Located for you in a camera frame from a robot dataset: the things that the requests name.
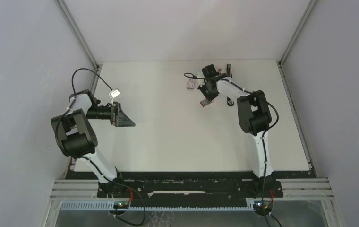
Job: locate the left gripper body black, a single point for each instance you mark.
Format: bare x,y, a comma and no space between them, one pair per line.
111,113

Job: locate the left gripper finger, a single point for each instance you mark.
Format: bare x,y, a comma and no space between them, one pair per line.
119,108
124,120

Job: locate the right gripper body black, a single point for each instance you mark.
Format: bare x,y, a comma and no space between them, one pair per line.
209,95

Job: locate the staple box red white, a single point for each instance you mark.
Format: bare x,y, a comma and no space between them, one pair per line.
190,84

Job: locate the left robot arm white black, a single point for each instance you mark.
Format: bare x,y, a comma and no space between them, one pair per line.
76,138

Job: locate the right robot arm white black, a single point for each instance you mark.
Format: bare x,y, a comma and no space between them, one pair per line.
256,116

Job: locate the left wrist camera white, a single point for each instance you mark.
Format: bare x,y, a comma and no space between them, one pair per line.
113,94

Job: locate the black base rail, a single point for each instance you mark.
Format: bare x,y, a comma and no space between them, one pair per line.
191,189

